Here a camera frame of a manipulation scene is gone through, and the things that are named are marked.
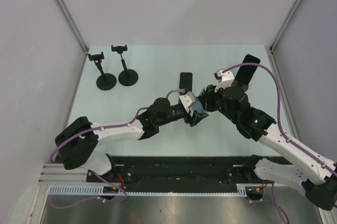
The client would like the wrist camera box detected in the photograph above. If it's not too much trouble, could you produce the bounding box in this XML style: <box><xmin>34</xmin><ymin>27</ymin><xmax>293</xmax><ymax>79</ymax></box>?
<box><xmin>214</xmin><ymin>69</ymin><xmax>234</xmax><ymax>93</ymax></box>
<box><xmin>179</xmin><ymin>91</ymin><xmax>197</xmax><ymax>114</ymax></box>

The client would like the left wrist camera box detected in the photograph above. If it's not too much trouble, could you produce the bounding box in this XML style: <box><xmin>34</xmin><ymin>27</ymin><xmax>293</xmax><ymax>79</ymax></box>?
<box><xmin>179</xmin><ymin>91</ymin><xmax>197</xmax><ymax>114</ymax></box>

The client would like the black round-base phone stand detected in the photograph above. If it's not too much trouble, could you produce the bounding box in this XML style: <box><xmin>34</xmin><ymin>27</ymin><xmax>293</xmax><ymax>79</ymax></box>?
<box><xmin>87</xmin><ymin>52</ymin><xmax>117</xmax><ymax>91</ymax></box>

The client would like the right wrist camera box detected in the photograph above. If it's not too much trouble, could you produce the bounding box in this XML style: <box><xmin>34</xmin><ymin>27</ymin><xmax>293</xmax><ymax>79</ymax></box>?
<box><xmin>214</xmin><ymin>69</ymin><xmax>234</xmax><ymax>93</ymax></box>

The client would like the black phone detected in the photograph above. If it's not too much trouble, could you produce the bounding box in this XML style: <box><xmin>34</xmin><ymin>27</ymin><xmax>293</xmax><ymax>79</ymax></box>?
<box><xmin>234</xmin><ymin>54</ymin><xmax>261</xmax><ymax>86</ymax></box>

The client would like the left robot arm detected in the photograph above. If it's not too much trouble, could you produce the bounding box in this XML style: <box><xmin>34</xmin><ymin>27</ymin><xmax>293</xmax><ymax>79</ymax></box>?
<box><xmin>55</xmin><ymin>95</ymin><xmax>208</xmax><ymax>182</ymax></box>

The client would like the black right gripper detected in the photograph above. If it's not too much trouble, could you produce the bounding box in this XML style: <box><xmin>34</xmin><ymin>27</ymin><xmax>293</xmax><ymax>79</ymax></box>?
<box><xmin>197</xmin><ymin>82</ymin><xmax>239</xmax><ymax>124</ymax></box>

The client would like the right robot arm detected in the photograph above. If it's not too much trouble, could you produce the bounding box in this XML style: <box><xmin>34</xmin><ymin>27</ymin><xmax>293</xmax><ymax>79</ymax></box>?
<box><xmin>198</xmin><ymin>85</ymin><xmax>336</xmax><ymax>211</ymax></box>

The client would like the black clamp phone stand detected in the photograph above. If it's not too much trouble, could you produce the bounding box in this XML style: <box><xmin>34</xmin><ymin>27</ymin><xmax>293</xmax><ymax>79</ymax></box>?
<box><xmin>111</xmin><ymin>45</ymin><xmax>138</xmax><ymax>87</ymax></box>

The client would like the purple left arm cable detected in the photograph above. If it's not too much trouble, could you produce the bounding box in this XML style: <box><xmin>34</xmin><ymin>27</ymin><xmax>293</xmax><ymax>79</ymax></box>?
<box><xmin>48</xmin><ymin>89</ymin><xmax>185</xmax><ymax>209</ymax></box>

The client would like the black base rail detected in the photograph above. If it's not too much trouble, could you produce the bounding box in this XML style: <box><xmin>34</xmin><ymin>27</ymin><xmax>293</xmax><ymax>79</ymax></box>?
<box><xmin>86</xmin><ymin>155</ymin><xmax>280</xmax><ymax>193</ymax></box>

